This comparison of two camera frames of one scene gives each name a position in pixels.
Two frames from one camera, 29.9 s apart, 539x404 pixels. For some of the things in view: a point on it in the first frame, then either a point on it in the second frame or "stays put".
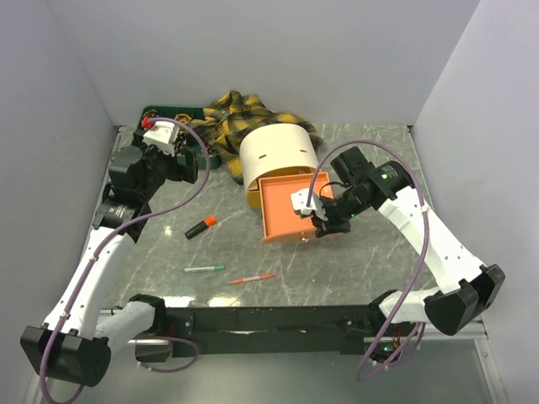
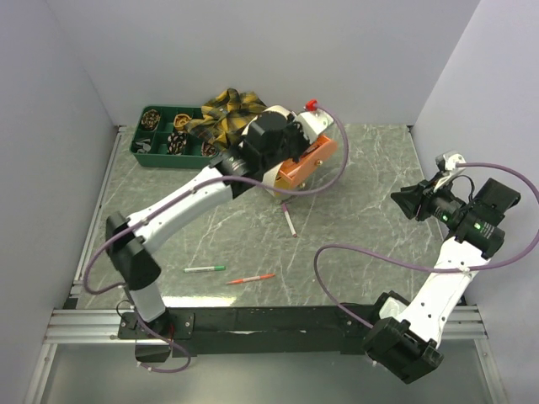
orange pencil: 241,280 stays put
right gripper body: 338,210 -> 434,200
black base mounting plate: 322,331 stays put
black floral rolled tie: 180,141 stays put
